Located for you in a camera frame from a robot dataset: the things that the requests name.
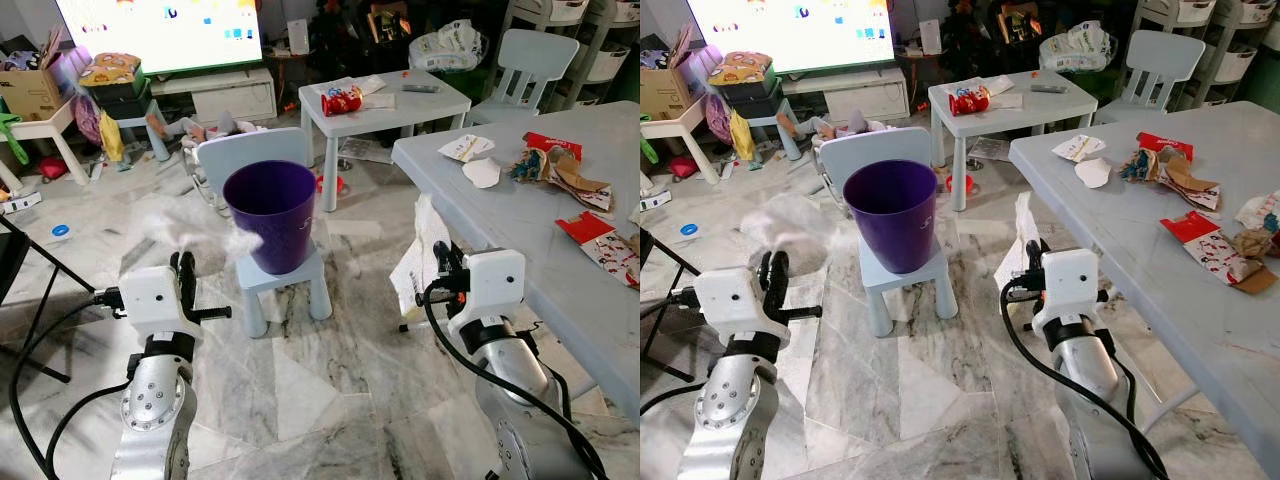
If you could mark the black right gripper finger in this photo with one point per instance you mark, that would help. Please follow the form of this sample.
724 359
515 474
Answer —
447 255
1034 255

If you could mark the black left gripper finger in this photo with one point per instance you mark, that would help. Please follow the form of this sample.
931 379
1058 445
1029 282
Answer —
773 263
184 263

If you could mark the white paper bag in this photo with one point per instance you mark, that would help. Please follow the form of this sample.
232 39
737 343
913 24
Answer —
418 262
1018 245

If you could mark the white tissue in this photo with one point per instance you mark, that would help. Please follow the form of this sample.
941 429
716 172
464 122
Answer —
195 232
795 228

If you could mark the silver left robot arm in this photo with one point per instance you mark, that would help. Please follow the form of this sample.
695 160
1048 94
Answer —
730 415
155 410

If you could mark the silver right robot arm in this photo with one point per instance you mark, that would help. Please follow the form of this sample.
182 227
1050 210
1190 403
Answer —
1095 400
520 400

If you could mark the purple plastic rubbish bin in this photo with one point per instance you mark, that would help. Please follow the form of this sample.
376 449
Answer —
270 215
892 215

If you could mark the round white paper piece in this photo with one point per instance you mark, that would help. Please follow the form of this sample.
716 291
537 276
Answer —
482 173
1094 173

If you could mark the blue tape roll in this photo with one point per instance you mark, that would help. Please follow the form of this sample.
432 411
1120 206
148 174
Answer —
690 230
61 231

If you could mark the large grey table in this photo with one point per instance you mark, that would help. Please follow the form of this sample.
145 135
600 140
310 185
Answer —
540 245
1150 270

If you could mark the light blue child chair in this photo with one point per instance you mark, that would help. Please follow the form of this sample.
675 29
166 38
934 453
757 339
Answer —
538 55
1165 58
905 290
285 290

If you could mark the white printed paper wrapper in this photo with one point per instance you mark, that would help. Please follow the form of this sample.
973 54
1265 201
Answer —
1080 148
467 148

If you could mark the black folding stand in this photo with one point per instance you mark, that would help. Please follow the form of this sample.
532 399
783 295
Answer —
660 290
40 290

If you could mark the yellow cloth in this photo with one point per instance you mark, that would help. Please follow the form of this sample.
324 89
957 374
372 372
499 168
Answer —
112 138
742 136

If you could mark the small red toy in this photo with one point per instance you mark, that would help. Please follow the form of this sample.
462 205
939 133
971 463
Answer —
54 168
683 166

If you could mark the small white flat box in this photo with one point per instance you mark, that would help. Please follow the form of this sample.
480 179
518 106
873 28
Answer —
655 200
20 202

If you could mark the crumpled brown cardboard pack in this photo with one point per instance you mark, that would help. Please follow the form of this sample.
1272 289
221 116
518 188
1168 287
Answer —
1180 178
565 178

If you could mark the red and white carton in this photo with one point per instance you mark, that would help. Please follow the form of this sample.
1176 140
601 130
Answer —
1205 245
600 240

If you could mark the light blue small table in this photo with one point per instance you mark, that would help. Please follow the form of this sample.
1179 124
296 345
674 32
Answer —
420 104
1045 104

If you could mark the red flat packet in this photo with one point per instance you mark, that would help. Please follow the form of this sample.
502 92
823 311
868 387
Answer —
1168 143
555 143

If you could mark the red snack bag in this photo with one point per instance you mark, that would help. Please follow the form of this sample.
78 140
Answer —
968 101
341 101

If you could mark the grey remote control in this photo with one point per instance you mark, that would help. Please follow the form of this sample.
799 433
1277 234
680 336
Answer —
1049 88
420 88

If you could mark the white television cabinet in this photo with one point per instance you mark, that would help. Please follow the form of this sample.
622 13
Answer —
855 96
225 98

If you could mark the white paper sheet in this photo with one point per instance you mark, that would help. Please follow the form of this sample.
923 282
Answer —
1000 88
368 86

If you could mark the white small table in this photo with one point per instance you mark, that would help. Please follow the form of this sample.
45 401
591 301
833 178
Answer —
45 125
680 120

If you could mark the yellow snack bag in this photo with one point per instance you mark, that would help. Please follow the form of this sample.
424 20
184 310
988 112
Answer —
110 70
740 68

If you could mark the brown cardboard box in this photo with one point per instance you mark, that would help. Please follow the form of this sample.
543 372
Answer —
30 90
662 92

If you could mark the white plastic bag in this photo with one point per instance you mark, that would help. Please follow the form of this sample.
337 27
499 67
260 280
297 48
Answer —
448 48
1076 48

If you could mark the crumpled white printed wrapper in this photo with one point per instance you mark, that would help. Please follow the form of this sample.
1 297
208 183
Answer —
1262 225

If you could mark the bright television screen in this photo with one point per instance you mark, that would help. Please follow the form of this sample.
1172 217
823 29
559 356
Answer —
790 30
160 30

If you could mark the small white upright device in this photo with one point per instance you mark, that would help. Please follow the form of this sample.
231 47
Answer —
299 36
929 36

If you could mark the white storage shelf rack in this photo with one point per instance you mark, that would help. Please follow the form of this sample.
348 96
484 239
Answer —
600 50
1235 50

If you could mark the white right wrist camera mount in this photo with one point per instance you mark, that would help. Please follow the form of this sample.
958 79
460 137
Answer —
495 280
1068 282

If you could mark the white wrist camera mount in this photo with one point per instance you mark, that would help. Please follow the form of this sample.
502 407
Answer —
495 280
1068 282
150 295
728 300

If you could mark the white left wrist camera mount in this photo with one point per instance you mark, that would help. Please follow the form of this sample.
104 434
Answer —
150 295
728 300

